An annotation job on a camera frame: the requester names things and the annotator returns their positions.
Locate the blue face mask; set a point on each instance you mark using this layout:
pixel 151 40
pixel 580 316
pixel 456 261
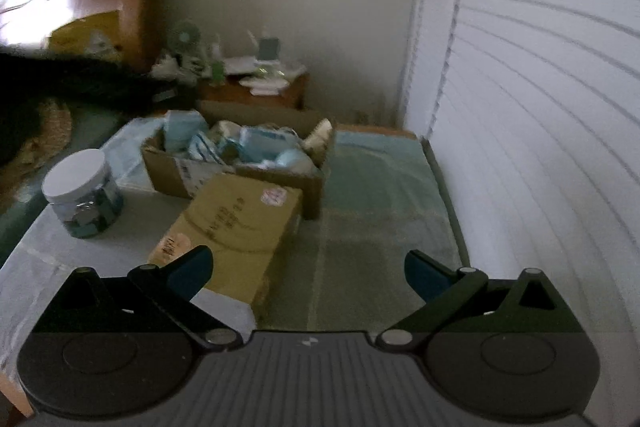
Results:
pixel 182 132
pixel 265 142

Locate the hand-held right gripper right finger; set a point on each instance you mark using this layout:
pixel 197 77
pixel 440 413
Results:
pixel 425 274

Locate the small screen device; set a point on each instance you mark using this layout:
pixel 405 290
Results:
pixel 269 49

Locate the brown floral cloth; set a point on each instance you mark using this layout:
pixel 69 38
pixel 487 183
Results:
pixel 50 127

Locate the wooden bed frame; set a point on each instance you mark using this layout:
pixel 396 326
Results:
pixel 375 131

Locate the plastic jar with white lid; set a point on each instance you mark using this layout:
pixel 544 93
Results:
pixel 82 197

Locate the dark cloth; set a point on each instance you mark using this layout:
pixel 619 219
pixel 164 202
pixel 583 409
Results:
pixel 75 82

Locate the green bottle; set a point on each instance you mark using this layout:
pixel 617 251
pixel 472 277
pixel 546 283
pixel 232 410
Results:
pixel 217 72

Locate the yellow printed bag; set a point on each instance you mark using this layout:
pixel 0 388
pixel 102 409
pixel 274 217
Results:
pixel 85 32

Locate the cardboard box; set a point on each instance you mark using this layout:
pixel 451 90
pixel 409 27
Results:
pixel 162 172

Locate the wooden nightstand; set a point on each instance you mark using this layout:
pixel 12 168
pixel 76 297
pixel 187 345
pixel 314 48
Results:
pixel 280 94

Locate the white louvered doors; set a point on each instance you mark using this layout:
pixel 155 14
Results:
pixel 540 82

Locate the small green desk fan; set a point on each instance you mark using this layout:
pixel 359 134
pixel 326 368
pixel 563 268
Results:
pixel 184 37

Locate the kraft paper tissue pack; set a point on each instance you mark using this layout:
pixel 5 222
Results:
pixel 235 222

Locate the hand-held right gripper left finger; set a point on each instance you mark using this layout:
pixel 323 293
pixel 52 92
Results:
pixel 190 269

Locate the white power strip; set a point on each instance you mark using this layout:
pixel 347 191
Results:
pixel 165 68

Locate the white router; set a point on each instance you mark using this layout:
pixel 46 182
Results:
pixel 245 66

